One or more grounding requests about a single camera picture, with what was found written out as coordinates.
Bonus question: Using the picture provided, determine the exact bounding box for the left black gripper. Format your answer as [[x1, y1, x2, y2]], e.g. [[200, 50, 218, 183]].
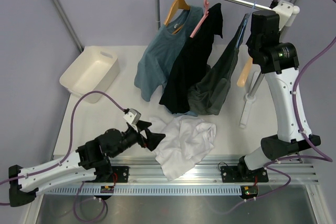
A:
[[110, 120, 165, 158]]

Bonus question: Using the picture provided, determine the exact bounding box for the white t shirt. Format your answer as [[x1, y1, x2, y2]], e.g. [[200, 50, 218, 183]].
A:
[[149, 115, 217, 182]]

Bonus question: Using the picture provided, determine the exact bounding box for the beige plastic hanger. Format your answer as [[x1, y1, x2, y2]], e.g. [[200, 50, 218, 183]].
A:
[[236, 57, 253, 87]]

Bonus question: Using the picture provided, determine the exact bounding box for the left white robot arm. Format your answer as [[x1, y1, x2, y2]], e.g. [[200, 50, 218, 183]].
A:
[[8, 121, 165, 207]]

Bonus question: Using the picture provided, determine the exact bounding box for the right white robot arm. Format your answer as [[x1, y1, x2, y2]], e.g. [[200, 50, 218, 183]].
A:
[[220, 10, 321, 183]]

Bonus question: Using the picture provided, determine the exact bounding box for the teal t shirt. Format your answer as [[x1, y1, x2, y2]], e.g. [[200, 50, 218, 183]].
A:
[[134, 6, 203, 102]]

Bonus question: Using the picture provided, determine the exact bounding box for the dark grey t shirt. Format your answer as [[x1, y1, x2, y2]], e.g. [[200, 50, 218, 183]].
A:
[[188, 21, 242, 115]]

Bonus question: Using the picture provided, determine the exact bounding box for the black t shirt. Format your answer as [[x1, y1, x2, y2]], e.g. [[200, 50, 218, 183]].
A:
[[159, 3, 223, 114]]

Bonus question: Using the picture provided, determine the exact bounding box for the pink plastic hanger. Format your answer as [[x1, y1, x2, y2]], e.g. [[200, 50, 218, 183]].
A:
[[189, 0, 215, 38]]

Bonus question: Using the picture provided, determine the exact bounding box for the wooden hanger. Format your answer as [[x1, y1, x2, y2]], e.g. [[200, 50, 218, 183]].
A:
[[163, 0, 190, 26]]

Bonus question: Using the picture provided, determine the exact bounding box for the blue plastic hanger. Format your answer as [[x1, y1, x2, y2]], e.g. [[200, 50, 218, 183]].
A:
[[235, 1, 256, 49]]

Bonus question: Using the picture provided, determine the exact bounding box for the white plastic bin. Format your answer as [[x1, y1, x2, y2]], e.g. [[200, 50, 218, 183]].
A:
[[59, 46, 120, 98]]

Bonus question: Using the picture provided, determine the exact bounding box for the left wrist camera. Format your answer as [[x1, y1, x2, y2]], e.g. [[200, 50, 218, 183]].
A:
[[123, 109, 141, 131]]

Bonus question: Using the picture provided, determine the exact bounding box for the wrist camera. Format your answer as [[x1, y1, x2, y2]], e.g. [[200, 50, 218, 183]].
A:
[[270, 0, 300, 31], [123, 109, 141, 131]]

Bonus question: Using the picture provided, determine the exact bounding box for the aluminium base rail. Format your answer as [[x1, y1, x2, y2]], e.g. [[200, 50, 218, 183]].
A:
[[111, 155, 238, 183]]

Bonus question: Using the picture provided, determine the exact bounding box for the slotted cable duct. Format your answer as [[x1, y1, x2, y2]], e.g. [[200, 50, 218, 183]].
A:
[[46, 184, 242, 196]]

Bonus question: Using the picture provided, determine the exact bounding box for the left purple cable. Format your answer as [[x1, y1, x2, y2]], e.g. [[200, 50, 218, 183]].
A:
[[0, 90, 129, 222]]

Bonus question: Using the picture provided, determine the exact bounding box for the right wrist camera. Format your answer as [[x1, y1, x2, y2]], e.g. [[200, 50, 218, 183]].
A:
[[270, 0, 300, 31]]

